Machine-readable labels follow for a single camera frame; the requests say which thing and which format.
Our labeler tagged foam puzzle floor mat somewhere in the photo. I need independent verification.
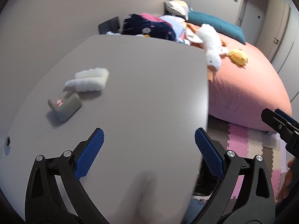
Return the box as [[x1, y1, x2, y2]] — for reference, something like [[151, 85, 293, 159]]
[[207, 115, 289, 200]]

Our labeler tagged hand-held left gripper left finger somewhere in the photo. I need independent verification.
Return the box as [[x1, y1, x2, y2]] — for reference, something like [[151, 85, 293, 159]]
[[24, 127, 105, 224]]

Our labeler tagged teal pillow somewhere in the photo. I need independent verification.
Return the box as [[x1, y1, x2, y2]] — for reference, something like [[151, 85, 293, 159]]
[[187, 11, 246, 45]]

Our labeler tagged small grey box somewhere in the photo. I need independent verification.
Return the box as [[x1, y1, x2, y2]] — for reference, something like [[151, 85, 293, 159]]
[[48, 93, 82, 121]]

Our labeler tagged person's leg in jeans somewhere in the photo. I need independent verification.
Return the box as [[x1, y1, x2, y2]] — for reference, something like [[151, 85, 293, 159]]
[[182, 198, 206, 224]]

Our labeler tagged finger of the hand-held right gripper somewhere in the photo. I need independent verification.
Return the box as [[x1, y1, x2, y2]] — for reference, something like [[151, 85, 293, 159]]
[[261, 108, 299, 155], [275, 108, 299, 132]]

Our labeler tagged black chair back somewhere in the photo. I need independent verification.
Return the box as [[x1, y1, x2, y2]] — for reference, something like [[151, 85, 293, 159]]
[[98, 16, 121, 35]]

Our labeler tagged pink towel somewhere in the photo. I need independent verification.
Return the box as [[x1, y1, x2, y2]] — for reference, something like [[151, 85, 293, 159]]
[[140, 13, 172, 26]]

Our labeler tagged grey door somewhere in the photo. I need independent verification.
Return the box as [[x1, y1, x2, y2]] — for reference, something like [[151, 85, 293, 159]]
[[265, 0, 292, 62]]

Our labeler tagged person's right hand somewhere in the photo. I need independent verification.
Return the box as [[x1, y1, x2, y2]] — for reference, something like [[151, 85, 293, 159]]
[[278, 158, 299, 202]]

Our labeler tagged navy printed blanket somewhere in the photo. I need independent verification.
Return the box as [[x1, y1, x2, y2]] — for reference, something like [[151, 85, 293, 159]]
[[121, 13, 177, 42]]

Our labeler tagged grey desk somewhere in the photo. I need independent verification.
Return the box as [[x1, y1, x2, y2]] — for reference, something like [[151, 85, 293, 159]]
[[0, 35, 209, 224]]

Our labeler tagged white goose plush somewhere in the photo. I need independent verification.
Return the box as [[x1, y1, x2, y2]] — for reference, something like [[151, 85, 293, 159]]
[[186, 24, 229, 82]]

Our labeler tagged patterned grey yellow pillow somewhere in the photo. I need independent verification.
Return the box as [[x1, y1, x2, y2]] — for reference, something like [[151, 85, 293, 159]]
[[164, 0, 191, 21]]

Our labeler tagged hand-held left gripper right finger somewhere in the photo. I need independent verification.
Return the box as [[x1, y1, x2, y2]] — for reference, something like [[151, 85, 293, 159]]
[[195, 127, 277, 224]]

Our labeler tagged grey wardrobe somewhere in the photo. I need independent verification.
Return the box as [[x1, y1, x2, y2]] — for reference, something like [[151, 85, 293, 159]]
[[276, 2, 299, 103]]

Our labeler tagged bed with salmon sheet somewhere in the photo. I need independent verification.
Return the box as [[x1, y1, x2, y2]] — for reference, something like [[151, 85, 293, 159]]
[[186, 22, 292, 131]]

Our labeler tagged yellow chick plush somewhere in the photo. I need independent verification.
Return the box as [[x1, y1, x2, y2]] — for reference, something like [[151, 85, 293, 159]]
[[228, 49, 248, 69]]

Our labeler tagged light blue blanket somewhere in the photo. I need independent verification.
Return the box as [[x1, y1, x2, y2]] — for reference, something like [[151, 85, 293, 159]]
[[160, 16, 186, 40]]

